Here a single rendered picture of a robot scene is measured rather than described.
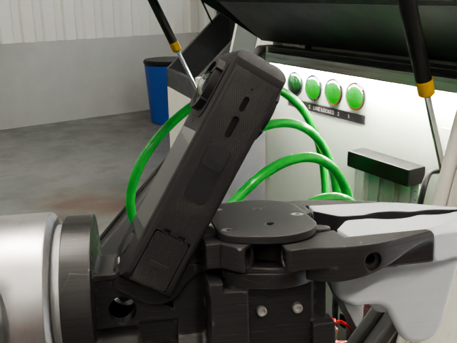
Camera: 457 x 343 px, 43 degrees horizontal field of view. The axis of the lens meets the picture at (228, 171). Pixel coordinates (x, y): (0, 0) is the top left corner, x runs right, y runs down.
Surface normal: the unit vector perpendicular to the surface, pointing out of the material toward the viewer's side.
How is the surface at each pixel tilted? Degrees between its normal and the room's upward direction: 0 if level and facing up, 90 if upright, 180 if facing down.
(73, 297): 67
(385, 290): 82
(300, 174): 90
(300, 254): 82
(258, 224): 8
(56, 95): 90
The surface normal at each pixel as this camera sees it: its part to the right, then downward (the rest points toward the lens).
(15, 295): 0.14, -0.19
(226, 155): 0.21, 0.14
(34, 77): 0.57, 0.24
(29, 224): 0.02, -0.88
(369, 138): -0.86, 0.17
